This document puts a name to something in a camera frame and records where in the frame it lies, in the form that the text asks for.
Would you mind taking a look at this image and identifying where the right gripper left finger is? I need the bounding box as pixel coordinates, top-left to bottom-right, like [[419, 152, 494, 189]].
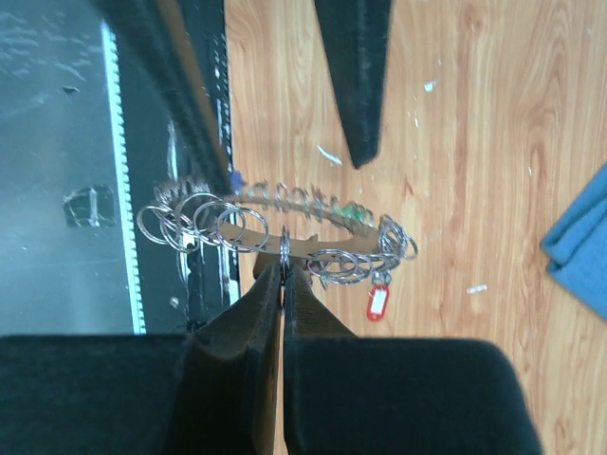
[[1, 264, 281, 454]]

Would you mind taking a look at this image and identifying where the folded blue cloth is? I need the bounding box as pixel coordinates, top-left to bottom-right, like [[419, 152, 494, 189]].
[[541, 167, 606, 319]]

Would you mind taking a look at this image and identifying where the green key tag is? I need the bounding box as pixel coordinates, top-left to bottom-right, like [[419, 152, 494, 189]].
[[336, 202, 373, 224]]

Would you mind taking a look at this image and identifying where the metal disc with keyrings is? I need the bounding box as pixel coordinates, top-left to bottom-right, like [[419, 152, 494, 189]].
[[136, 176, 419, 285]]

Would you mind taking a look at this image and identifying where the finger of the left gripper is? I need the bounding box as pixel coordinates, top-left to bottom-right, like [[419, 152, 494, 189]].
[[93, 1, 230, 194], [314, 0, 393, 169]]

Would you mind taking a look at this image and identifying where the blue key tag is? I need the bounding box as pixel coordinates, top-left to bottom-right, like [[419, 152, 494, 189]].
[[230, 171, 247, 193]]

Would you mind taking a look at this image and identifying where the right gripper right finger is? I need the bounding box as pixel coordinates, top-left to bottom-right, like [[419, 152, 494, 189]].
[[284, 266, 543, 454]]

